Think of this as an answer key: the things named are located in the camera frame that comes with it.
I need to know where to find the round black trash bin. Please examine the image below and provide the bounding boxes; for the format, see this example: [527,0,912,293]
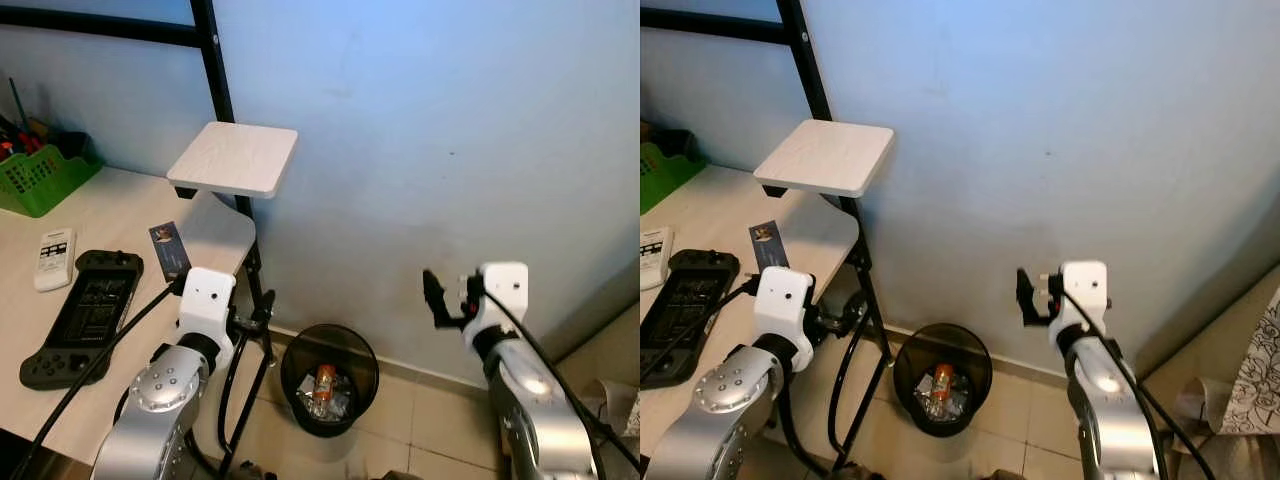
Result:
[280,323,381,439]
[892,323,993,439]

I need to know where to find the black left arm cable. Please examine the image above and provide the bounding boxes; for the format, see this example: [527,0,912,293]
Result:
[640,278,766,391]
[5,278,191,480]

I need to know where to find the black white floral cloth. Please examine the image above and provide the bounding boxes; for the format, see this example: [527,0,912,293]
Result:
[1218,285,1280,437]

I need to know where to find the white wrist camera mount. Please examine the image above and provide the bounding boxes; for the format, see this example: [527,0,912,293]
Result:
[463,262,530,341]
[755,266,816,346]
[1048,260,1111,336]
[178,267,237,346]

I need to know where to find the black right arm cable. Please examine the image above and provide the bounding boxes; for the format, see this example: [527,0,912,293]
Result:
[482,285,641,480]
[1060,285,1219,480]

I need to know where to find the beige crumpled bag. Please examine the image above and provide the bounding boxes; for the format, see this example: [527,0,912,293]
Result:
[1175,377,1236,433]
[580,377,641,441]

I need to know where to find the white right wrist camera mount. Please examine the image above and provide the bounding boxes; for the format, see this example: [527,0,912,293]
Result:
[1048,260,1111,336]
[463,262,530,341]

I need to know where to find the red handled tools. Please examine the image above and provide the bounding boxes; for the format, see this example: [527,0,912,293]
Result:
[0,78,51,159]

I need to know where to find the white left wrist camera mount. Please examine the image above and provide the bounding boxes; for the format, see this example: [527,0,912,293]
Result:
[755,266,816,346]
[178,267,237,346]

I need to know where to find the black metal desk frame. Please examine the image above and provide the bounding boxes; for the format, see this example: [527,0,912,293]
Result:
[640,0,898,479]
[0,0,279,479]

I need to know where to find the black handheld game console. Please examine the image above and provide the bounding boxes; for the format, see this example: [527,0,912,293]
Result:
[640,249,742,363]
[19,250,145,391]

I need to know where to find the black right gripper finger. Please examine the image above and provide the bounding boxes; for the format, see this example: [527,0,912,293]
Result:
[1016,267,1041,327]
[422,268,448,327]

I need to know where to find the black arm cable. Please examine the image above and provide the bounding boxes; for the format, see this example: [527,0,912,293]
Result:
[640,278,766,391]
[482,285,641,480]
[5,278,191,480]
[1060,285,1219,480]

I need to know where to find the small blue card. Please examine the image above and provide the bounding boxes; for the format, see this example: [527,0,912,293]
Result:
[149,221,192,282]
[749,219,791,273]

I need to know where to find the small white shelf board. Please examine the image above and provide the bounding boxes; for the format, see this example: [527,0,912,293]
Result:
[752,119,896,199]
[166,121,299,199]

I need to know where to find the clear plastic wrapper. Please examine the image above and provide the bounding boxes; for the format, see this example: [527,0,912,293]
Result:
[303,385,353,421]
[915,385,969,421]

